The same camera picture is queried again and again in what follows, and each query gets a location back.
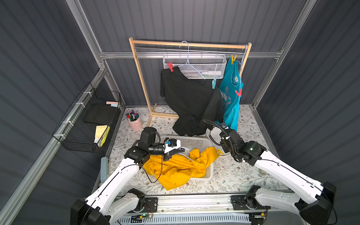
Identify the black t-shirt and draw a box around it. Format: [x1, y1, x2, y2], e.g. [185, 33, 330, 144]
[160, 67, 224, 137]

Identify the white tube in mesh basket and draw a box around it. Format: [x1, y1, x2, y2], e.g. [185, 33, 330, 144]
[202, 71, 223, 79]

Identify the black wire wall basket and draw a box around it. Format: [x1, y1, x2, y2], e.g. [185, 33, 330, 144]
[53, 83, 122, 154]

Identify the blue wire hanger black shirt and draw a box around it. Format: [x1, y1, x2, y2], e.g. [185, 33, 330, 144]
[178, 40, 207, 81]

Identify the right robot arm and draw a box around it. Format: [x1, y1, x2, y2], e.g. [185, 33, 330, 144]
[203, 120, 337, 225]

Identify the white wire mesh basket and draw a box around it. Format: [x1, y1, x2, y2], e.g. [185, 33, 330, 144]
[162, 53, 227, 79]

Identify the red clothespin on black shirt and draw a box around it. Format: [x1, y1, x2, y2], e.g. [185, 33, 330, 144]
[167, 62, 173, 72]

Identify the white plastic tray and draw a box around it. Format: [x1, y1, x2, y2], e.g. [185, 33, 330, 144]
[206, 127, 232, 157]

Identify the teal clothespin on black shirt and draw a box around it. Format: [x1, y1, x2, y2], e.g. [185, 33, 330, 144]
[211, 78, 217, 89]

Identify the pink pen cup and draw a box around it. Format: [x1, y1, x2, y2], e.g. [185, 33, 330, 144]
[126, 110, 143, 131]

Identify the black notebook in wall basket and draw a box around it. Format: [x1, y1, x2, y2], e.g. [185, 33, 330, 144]
[83, 104, 117, 125]

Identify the white perforated laundry basket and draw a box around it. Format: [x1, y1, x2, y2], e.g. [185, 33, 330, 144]
[161, 136, 214, 181]

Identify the wooden clothes rack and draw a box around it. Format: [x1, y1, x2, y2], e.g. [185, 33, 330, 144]
[129, 37, 253, 127]

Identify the yellow t-shirt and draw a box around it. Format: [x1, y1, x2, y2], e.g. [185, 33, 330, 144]
[143, 147, 219, 191]

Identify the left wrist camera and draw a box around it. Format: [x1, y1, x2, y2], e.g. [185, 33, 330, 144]
[164, 138, 181, 153]

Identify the teal t-shirt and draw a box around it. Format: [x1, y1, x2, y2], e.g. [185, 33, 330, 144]
[219, 60, 243, 131]

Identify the yellow notepad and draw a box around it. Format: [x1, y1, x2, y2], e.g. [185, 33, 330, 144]
[94, 125, 110, 148]

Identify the blue wire hanger yellow shirt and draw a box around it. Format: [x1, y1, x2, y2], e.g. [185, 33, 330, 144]
[179, 147, 193, 161]

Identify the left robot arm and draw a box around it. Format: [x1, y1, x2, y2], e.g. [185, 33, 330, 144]
[70, 127, 185, 225]

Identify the red clothespin on teal shirt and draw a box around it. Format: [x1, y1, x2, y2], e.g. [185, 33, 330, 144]
[235, 89, 242, 97]

